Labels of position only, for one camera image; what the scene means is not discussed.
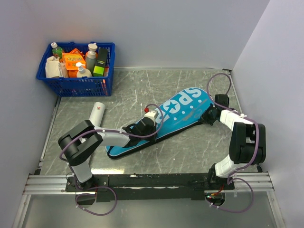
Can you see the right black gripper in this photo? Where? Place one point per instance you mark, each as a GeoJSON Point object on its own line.
{"type": "Point", "coordinates": [204, 118]}

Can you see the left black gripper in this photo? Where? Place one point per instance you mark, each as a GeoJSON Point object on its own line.
{"type": "Point", "coordinates": [154, 136]}

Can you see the blue racket cover bag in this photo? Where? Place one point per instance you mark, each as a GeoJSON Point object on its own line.
{"type": "Point", "coordinates": [180, 112]}

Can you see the white shuttlecock tube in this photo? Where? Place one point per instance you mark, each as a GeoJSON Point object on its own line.
{"type": "Point", "coordinates": [97, 114]}

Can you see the blue plastic basket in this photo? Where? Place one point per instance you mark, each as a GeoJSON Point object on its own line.
{"type": "Point", "coordinates": [80, 87]}

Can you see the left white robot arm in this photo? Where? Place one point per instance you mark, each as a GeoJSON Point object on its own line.
{"type": "Point", "coordinates": [79, 143]}

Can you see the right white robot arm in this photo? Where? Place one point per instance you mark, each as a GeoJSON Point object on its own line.
{"type": "Point", "coordinates": [247, 144]}

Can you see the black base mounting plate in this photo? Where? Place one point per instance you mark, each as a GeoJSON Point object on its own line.
{"type": "Point", "coordinates": [192, 186]}

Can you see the black green box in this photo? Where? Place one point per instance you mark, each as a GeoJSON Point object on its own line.
{"type": "Point", "coordinates": [100, 64]}

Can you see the beige pump bottle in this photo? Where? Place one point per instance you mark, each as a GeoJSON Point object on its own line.
{"type": "Point", "coordinates": [82, 71]}

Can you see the grey pump bottle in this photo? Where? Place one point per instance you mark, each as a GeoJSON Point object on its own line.
{"type": "Point", "coordinates": [91, 56]}

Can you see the orange snack packet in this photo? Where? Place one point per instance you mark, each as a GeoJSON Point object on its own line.
{"type": "Point", "coordinates": [72, 58]}

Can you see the beige cloth bag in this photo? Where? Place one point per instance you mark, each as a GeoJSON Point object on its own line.
{"type": "Point", "coordinates": [55, 69]}

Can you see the green drink bottle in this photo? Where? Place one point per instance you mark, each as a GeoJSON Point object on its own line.
{"type": "Point", "coordinates": [57, 50]}

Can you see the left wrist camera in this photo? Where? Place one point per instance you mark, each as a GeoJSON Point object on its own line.
{"type": "Point", "coordinates": [151, 114]}

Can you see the aluminium rail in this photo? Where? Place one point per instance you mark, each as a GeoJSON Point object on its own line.
{"type": "Point", "coordinates": [56, 184]}

